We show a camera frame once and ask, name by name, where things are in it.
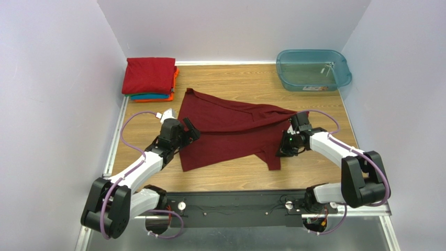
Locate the maroon t shirt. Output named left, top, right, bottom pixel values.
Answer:
left=179, top=88, right=296, bottom=172

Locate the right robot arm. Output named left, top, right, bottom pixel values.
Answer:
left=276, top=111, right=391, bottom=212

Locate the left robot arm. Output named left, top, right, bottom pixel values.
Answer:
left=80, top=118, right=200, bottom=239

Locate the folded teal t shirt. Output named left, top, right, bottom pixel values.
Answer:
left=129, top=93, right=173, bottom=100

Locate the folded green t shirt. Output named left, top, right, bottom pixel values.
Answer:
left=124, top=92, right=147, bottom=97

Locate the folded red t shirt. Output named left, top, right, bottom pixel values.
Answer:
left=121, top=57, right=176, bottom=94

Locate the teal plastic bin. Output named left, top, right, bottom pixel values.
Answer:
left=276, top=49, right=352, bottom=92

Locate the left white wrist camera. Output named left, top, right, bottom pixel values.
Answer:
left=155, top=108, right=177, bottom=124

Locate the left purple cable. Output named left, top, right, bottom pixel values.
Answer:
left=99, top=110, right=185, bottom=240

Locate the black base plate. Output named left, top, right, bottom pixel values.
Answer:
left=96, top=187, right=374, bottom=235

